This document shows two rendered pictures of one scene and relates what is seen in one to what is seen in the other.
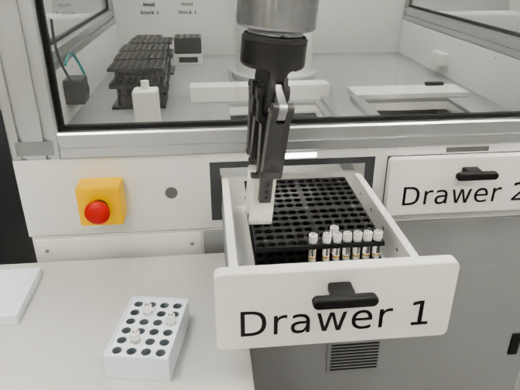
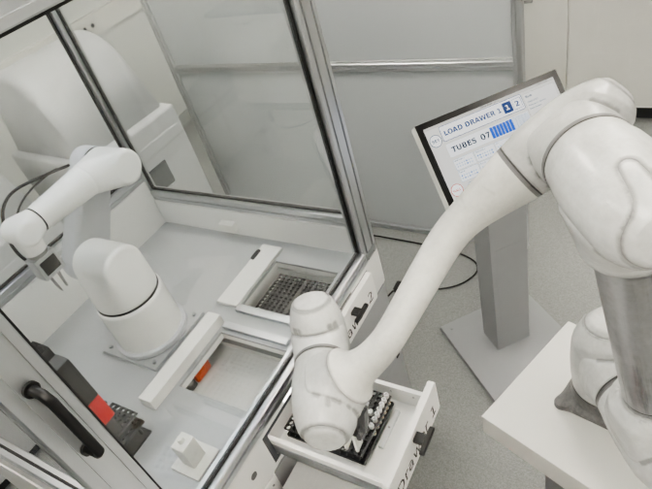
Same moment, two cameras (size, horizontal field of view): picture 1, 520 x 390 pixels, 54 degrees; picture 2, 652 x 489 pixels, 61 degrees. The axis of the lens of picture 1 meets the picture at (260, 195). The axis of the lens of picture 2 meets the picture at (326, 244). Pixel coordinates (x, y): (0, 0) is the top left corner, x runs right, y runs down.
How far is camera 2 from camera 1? 0.95 m
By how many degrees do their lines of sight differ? 39
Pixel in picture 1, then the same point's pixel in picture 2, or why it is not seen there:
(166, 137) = (240, 454)
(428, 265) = (429, 395)
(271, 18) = not seen: hidden behind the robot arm
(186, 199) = (261, 469)
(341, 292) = (422, 439)
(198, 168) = (259, 448)
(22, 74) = not seen: outside the picture
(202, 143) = (254, 435)
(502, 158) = (359, 292)
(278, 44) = not seen: hidden behind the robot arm
